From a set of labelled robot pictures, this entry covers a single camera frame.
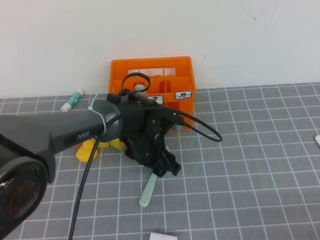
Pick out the white paper sheet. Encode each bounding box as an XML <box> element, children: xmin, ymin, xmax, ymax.
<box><xmin>149</xmin><ymin>231</ymin><xmax>179</xmax><ymax>240</ymax></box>

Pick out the yellow rubber duck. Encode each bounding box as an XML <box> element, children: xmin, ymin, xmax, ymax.
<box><xmin>76</xmin><ymin>139</ymin><xmax>100</xmax><ymax>164</ymax></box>

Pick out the mint green plastic spoon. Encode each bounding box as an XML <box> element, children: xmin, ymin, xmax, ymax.
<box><xmin>138</xmin><ymin>172</ymin><xmax>158</xmax><ymax>208</ymax></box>

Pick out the black looped gripper cable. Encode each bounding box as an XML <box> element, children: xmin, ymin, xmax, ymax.
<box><xmin>121</xmin><ymin>71</ymin><xmax>152</xmax><ymax>94</ymax></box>

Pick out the white label with fork character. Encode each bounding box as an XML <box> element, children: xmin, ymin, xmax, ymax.
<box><xmin>146</xmin><ymin>95</ymin><xmax>164</xmax><ymax>106</ymax></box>

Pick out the grey checkered table mat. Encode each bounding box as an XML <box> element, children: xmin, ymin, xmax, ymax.
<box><xmin>0</xmin><ymin>82</ymin><xmax>320</xmax><ymax>240</ymax></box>

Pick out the white and green glue stick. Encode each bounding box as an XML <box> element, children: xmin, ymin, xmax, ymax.
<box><xmin>60</xmin><ymin>89</ymin><xmax>85</xmax><ymax>113</ymax></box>

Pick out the black left camera cable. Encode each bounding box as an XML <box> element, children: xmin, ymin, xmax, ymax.
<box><xmin>67</xmin><ymin>107</ymin><xmax>223</xmax><ymax>240</ymax></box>

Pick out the white label with knife character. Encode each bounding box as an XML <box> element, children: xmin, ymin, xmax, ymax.
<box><xmin>174</xmin><ymin>90</ymin><xmax>193</xmax><ymax>101</ymax></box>

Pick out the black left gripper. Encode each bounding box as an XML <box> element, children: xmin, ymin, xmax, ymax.
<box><xmin>119</xmin><ymin>109</ymin><xmax>181</xmax><ymax>179</ymax></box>

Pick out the orange plastic cutlery holder crate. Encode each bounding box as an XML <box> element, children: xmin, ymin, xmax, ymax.
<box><xmin>107</xmin><ymin>56</ymin><xmax>198</xmax><ymax>131</ymax></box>

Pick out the white zip tie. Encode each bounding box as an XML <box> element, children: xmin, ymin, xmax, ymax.
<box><xmin>87</xmin><ymin>93</ymin><xmax>108</xmax><ymax>137</ymax></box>

